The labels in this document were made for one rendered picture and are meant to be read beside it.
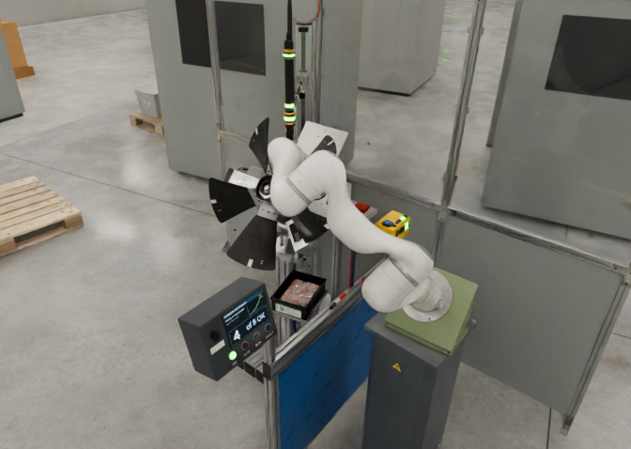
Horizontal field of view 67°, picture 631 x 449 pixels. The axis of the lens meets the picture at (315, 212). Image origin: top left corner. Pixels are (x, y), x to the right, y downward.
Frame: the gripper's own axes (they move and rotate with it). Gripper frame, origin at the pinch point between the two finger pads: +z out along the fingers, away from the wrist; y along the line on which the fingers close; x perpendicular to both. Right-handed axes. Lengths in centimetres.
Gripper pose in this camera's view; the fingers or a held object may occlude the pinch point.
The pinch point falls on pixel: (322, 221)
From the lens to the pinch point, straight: 198.0
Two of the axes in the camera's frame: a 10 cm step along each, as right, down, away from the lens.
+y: -7.9, -3.3, 5.3
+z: 1.6, 7.1, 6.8
